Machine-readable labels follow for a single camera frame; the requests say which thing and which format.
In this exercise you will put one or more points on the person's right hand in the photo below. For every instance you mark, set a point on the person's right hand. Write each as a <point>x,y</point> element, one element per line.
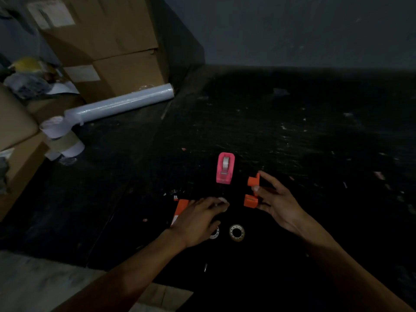
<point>286,207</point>

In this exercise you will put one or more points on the large cardboard box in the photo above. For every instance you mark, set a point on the large cardboard box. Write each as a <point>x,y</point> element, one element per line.
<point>97,25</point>

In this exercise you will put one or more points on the rounded brown cardboard box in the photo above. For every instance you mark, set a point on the rounded brown cardboard box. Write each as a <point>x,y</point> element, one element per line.
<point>14,120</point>

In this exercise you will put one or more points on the person's right thumb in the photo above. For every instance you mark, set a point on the person's right thumb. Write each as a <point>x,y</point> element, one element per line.
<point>266,207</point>

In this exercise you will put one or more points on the person's left forearm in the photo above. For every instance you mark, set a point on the person's left forearm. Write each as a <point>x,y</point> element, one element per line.
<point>130,276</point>

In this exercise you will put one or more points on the tape roll in pink dispenser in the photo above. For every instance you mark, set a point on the tape roll in pink dispenser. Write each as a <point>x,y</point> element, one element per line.
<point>226,164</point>

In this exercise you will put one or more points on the person's left hand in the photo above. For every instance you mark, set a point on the person's left hand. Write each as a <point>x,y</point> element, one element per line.
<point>195,220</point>

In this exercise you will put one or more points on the cardboard box with white label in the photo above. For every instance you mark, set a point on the cardboard box with white label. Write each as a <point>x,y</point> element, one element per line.
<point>130,74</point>

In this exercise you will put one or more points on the flat cardboard piece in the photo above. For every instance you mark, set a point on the flat cardboard piece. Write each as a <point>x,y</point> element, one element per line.
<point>165,297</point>

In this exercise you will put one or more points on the small clear tape roll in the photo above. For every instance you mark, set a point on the small clear tape roll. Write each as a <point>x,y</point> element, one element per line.
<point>223,200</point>

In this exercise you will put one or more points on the pink tape dispenser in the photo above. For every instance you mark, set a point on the pink tape dispenser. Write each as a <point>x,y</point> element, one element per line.
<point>225,179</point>

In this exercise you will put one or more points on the person's left thumb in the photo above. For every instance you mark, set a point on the person's left thumb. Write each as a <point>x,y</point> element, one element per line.
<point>212,229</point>

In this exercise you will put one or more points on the person's right forearm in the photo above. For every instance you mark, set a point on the person's right forearm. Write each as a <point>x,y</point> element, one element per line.
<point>344,272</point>

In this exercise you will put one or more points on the flat brown cardboard box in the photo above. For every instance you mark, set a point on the flat brown cardboard box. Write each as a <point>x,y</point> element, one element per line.
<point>22,172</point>

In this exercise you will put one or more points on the orange tape dispenser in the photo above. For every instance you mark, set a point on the orange tape dispenser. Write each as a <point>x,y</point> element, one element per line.
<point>251,201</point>

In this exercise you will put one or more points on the clear stretch film roll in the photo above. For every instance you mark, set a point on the clear stretch film roll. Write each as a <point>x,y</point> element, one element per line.
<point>120,102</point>

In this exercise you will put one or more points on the orange and white packet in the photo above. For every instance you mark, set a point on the orange and white packet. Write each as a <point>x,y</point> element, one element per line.
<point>179,209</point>

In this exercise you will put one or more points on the pile of plastic bags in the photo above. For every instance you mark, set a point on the pile of plastic bags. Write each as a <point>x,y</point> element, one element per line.
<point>29,79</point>

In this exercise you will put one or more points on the white paper roll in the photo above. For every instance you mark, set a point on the white paper roll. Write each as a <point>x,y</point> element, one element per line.
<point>63,136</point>

